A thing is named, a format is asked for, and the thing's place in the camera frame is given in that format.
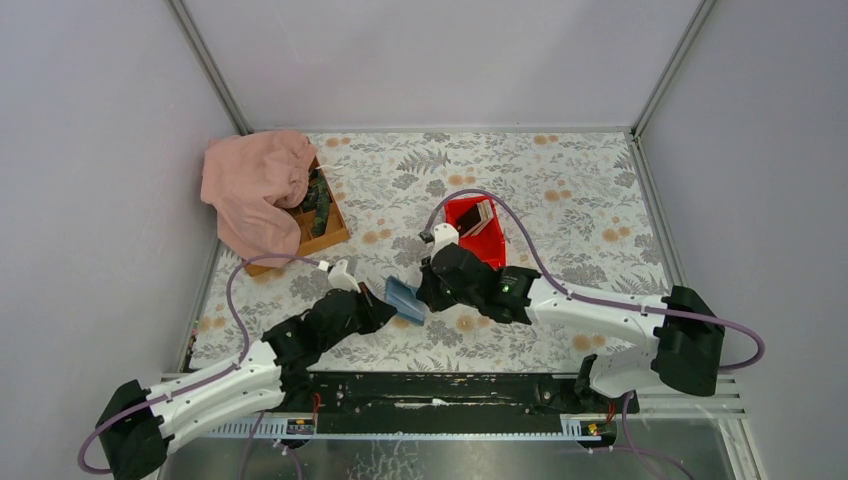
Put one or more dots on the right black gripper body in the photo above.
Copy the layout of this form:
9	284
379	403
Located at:
431	285

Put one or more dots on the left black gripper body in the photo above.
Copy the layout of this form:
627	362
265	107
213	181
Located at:
372	309

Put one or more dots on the red plastic bin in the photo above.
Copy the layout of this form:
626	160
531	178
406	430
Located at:
489	246

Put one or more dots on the blue card holder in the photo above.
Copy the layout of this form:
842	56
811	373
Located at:
403	297

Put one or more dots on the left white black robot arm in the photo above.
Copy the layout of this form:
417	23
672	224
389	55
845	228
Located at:
140	427

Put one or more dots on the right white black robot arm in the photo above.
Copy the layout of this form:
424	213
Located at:
670	344

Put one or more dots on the wooden organizer tray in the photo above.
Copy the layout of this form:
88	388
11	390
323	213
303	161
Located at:
337	231

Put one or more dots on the dark green patterned item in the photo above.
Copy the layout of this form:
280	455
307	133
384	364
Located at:
318	201

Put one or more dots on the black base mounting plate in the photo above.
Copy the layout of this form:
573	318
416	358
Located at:
345	402

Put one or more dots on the floral patterned table mat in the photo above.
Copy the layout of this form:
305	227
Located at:
581	211

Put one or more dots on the pink cloth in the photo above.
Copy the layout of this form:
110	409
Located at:
252	182

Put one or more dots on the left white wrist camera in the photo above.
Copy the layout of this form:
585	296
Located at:
340	275

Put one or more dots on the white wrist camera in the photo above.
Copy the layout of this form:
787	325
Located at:
439	236
340	275

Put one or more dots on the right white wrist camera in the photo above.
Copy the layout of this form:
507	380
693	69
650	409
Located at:
439	236

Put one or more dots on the white slotted cable duct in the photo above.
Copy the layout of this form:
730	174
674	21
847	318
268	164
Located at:
286	428

